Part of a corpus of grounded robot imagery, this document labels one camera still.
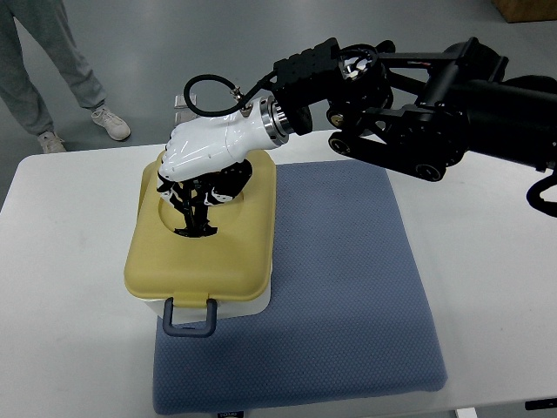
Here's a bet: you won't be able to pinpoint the blue grey cushion mat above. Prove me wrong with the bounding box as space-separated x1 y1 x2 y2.
153 160 447 415

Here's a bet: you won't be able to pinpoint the white sneaker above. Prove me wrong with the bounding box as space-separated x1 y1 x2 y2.
37 131 66 154
91 106 131 141

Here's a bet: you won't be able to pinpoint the black table edge label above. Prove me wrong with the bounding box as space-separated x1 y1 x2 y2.
525 398 557 411

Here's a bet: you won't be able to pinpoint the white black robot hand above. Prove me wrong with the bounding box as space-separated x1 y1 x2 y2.
157 97 293 238

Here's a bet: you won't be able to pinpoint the black cable loop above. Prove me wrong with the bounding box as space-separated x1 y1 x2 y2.
525 170 557 218

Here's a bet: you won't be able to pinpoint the upper floor outlet plate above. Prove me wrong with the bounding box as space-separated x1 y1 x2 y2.
174 94 197 109

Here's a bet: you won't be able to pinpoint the floor outlet plate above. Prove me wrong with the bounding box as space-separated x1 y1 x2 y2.
174 94 197 109
174 110 198 126

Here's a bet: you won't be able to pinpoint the yellow box lid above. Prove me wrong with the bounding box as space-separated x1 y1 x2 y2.
123 150 278 339

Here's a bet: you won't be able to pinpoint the lower floor outlet plate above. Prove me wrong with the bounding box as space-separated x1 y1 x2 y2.
174 110 198 126

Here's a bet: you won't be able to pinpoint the person grey trousers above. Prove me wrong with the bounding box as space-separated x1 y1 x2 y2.
1 0 106 136

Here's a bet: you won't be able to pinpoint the white storage box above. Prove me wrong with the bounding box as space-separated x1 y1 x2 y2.
124 258 272 324

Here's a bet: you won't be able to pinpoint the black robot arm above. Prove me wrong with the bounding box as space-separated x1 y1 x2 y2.
173 38 556 182

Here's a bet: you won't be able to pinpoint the brown cardboard box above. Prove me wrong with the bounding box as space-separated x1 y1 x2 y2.
492 0 556 23

